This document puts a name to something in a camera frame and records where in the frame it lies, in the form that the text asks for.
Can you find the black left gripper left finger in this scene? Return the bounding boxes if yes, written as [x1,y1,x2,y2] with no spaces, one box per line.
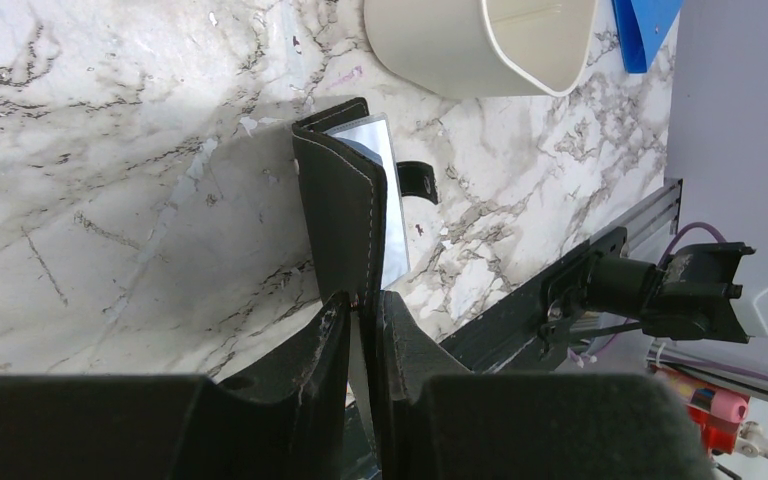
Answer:
[0,293,351,479]

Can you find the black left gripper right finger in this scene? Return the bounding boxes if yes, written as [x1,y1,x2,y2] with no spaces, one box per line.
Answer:
[374,291,714,479]

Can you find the black leather card holder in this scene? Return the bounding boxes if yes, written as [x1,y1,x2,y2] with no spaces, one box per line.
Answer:
[291,97,439,309]

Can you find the white oblong plastic tray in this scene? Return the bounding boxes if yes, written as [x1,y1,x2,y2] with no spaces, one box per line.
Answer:
[363,0,599,100]

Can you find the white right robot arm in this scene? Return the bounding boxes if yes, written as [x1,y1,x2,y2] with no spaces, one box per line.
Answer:
[581,242,768,343]

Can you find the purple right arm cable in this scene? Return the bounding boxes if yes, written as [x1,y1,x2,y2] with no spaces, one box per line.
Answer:
[655,221,730,266]

